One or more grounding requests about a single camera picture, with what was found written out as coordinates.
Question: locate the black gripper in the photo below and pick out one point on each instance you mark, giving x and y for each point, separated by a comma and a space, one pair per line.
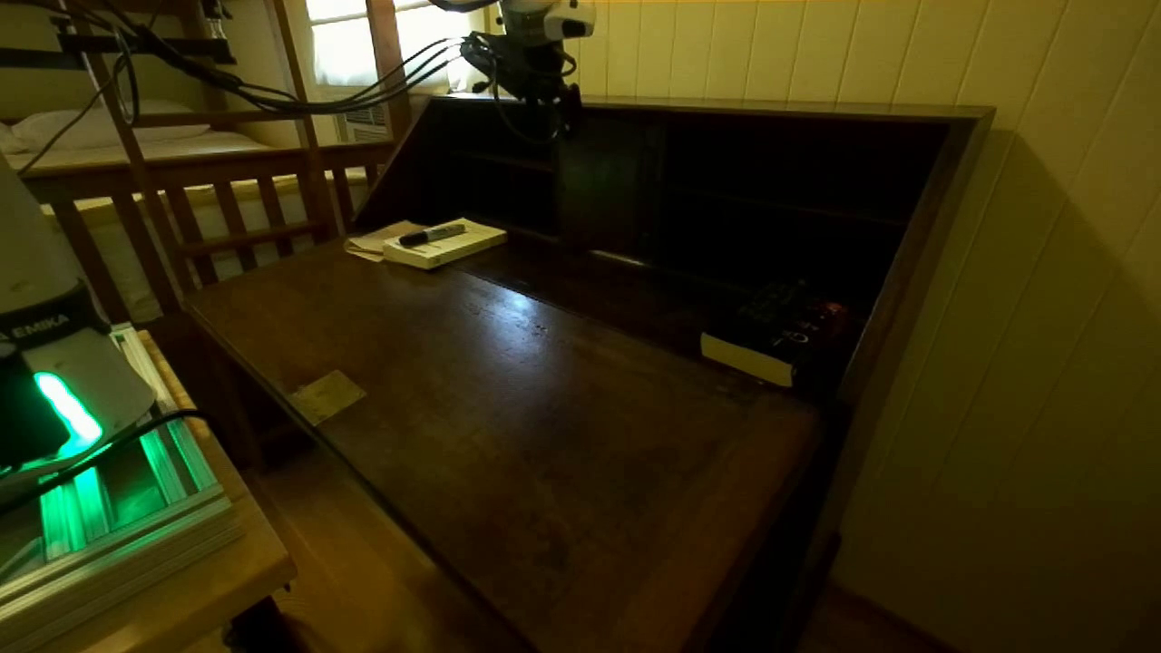
529, 71

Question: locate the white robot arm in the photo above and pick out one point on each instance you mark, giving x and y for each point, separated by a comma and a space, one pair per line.
31, 254

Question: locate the white book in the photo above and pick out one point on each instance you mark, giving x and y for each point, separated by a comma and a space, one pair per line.
465, 249

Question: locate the black grey marker pen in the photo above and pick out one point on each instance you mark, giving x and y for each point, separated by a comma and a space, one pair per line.
428, 232

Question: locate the white window air conditioner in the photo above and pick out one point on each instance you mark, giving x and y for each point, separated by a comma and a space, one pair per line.
361, 122

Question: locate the bright window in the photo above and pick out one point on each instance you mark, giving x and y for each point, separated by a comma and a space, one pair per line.
344, 47

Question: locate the brown paper envelope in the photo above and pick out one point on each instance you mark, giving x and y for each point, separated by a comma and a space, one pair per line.
368, 243

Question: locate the black calculator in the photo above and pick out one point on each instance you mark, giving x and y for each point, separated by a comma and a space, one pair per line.
784, 322

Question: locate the white flat box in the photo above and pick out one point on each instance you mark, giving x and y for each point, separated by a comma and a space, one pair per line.
745, 360

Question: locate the dark wooden secretary desk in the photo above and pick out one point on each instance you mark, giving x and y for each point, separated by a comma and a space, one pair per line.
544, 457

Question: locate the small paper label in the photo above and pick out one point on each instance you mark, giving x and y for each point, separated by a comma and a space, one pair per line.
327, 395

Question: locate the black metal bar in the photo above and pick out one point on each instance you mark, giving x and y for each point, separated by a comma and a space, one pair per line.
146, 47

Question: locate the wooden bunk ladder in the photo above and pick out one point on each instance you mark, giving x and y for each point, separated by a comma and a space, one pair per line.
129, 131

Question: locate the white mattress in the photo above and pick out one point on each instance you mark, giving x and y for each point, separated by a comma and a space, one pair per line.
73, 129

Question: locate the light wooden side table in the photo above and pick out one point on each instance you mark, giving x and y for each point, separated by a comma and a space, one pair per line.
217, 582

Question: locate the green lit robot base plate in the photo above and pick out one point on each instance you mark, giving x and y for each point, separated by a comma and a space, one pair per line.
110, 495

